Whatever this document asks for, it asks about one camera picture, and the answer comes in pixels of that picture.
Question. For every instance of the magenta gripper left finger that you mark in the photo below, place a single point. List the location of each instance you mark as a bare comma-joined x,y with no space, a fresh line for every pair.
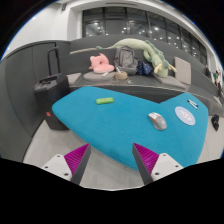
71,166

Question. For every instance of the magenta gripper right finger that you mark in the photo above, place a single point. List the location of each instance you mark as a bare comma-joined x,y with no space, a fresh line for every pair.
153,166

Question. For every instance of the grey computer mouse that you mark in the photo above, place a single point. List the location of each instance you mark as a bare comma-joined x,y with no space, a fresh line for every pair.
157,120

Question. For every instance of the teal upholstered ottoman table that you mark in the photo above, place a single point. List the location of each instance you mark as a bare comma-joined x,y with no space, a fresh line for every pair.
113,128

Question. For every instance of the white blue marker pen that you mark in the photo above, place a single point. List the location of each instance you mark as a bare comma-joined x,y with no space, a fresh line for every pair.
193,104

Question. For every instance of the black rolling suitcase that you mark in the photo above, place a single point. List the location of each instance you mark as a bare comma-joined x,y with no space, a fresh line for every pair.
49,90

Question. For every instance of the black object on floor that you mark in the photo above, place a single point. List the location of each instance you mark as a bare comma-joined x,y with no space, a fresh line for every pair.
215,122

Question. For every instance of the round grey seat cushion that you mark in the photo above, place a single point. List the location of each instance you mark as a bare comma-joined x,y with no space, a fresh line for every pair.
91,76

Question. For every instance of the small tan woven basket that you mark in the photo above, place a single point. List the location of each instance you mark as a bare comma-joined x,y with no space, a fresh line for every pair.
121,75

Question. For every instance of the dark blue cloth bag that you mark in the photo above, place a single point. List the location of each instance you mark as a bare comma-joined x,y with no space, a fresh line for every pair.
144,68

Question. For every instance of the grey bench sofa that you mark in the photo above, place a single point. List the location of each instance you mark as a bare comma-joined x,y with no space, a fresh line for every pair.
74,58

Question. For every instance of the grey square cushion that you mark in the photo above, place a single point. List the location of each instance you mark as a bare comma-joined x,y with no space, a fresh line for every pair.
183,70

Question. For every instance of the pink plush toy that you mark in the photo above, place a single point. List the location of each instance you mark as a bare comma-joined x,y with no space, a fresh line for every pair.
100,64

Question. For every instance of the grey backpack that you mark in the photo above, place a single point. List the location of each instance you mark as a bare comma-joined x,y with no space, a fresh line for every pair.
125,60

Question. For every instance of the green dragon plush toy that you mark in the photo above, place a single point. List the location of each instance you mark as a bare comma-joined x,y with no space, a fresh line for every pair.
160,65

